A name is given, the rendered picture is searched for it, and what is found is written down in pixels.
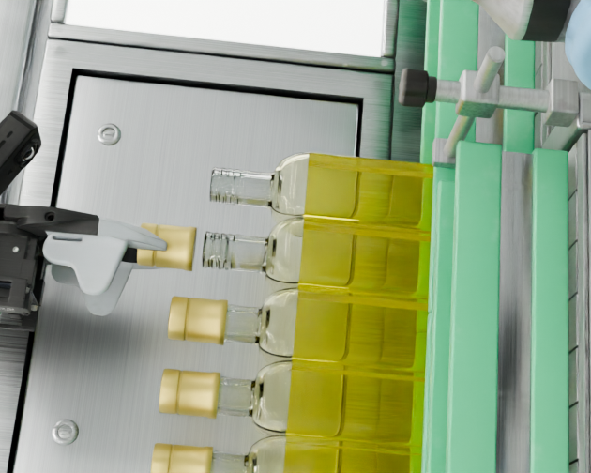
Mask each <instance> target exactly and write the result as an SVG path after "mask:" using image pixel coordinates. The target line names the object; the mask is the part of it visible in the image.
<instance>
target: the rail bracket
mask: <svg viewBox="0 0 591 473"><path fill-rule="evenodd" d="M505 56H506V54H505V51H504V50H503V49H502V48H500V47H497V46H493V47H491V48H490V49H489V51H488V52H487V54H486V56H485V58H484V61H483V63H482V65H481V67H480V69H479V71H475V70H465V71H463V72H462V75H461V78H460V80H459V81H450V80H441V79H437V78H436V77H434V76H429V73H428V71H427V70H422V69H409V68H405V69H403V70H402V76H401V81H400V86H399V90H400V92H399V104H400V105H402V106H405V107H417V108H423V107H424V106H425V102H426V103H433V102H435V101H438V102H446V103H456V106H455V113H456V115H458V118H457V120H456V122H455V124H454V127H453V129H452V131H451V133H450V134H449V137H448V139H444V138H435V139H434V141H433V143H432V166H433V167H443V168H451V169H456V145H457V143H458V142H459V141H464V139H465V137H466V135H467V133H468V131H469V130H470V128H471V126H472V124H473V122H474V120H475V118H476V117H479V118H491V117H492V116H493V113H494V111H495V109H496V108H501V109H510V110H520V111H529V112H538V113H543V114H542V123H543V125H547V126H557V127H566V128H567V127H569V126H570V124H571V123H572V121H573V120H574V118H575V117H576V115H577V114H578V112H579V83H578V82H577V81H570V80H561V79H551V81H550V83H549V84H548V86H547V88H546V89H545V90H540V89H531V88H521V87H513V86H503V85H500V76H499V74H498V73H497V72H498V70H499V69H500V67H501V65H502V63H503V61H504V59H505Z"/></svg>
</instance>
